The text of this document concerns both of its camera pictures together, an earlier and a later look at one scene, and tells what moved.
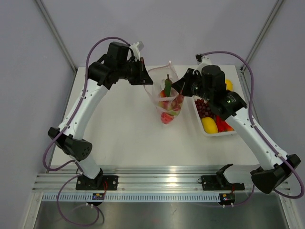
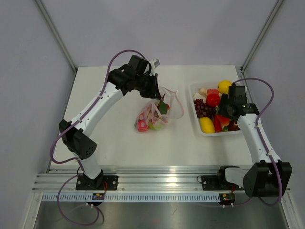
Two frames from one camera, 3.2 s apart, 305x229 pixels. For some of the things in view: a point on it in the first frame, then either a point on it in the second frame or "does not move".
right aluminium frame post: (249, 58) does not move
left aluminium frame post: (57, 36) does not move
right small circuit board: (227, 198) does not move
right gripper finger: (181, 85) -> (223, 110)
